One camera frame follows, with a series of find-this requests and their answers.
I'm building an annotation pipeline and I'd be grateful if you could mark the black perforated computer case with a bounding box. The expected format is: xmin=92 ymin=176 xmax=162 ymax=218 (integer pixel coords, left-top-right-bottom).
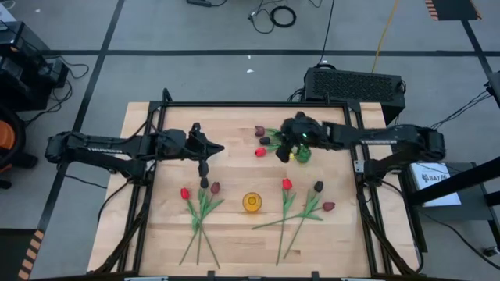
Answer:
xmin=303 ymin=66 xmax=407 ymax=126

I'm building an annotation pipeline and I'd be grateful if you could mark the black equipment rack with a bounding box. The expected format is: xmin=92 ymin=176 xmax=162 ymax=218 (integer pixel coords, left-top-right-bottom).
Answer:
xmin=0 ymin=21 xmax=70 ymax=112

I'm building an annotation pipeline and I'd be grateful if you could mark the orange and black machine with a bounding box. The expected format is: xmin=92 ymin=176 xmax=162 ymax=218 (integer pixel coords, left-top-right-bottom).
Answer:
xmin=0 ymin=103 xmax=39 ymax=191

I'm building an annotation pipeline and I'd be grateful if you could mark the long yellow cable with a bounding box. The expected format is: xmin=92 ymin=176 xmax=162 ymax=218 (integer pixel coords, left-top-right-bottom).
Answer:
xmin=370 ymin=0 xmax=402 ymax=74

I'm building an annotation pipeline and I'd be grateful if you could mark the long black cable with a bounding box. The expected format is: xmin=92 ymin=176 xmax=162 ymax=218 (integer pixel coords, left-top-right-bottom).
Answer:
xmin=316 ymin=0 xmax=336 ymax=66

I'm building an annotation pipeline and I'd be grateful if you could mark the bundle of black cables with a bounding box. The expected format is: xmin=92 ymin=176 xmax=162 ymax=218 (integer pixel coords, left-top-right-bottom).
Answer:
xmin=429 ymin=88 xmax=494 ymax=130

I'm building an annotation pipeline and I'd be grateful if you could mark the yellow glass vase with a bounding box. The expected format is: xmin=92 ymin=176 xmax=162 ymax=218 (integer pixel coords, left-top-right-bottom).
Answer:
xmin=241 ymin=191 xmax=263 ymax=214

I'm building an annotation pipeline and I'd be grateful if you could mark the tangled black cable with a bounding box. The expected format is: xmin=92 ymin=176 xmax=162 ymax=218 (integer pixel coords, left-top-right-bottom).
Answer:
xmin=247 ymin=0 xmax=277 ymax=35

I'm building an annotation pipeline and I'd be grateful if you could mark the black side stand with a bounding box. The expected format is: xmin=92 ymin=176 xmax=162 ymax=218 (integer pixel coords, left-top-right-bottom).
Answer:
xmin=400 ymin=155 xmax=500 ymax=253

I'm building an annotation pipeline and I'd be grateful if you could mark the coiled black cable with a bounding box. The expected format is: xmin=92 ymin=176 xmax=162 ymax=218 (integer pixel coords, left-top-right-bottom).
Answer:
xmin=269 ymin=5 xmax=298 ymax=29

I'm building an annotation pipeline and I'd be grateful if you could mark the white printed paper sheet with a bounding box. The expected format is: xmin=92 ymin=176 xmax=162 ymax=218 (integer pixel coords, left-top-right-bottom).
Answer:
xmin=409 ymin=162 xmax=463 ymax=208

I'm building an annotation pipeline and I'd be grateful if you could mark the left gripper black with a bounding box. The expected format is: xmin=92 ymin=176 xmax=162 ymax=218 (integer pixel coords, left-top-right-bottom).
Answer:
xmin=167 ymin=123 xmax=226 ymax=179

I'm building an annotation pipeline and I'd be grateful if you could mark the black orange striped mat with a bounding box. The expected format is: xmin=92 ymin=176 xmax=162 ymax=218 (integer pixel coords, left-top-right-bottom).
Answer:
xmin=0 ymin=229 xmax=46 ymax=281
xmin=424 ymin=0 xmax=483 ymax=22

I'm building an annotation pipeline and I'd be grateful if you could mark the green glass vase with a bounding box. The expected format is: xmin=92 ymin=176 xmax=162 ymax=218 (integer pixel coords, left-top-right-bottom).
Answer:
xmin=294 ymin=144 xmax=313 ymax=165

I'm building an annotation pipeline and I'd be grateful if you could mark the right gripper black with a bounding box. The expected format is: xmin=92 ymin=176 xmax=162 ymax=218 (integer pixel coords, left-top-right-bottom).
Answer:
xmin=275 ymin=111 xmax=334 ymax=164

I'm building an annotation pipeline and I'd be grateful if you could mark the black aluminium table frame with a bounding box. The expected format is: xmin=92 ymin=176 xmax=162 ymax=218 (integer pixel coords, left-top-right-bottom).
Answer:
xmin=91 ymin=87 xmax=422 ymax=276

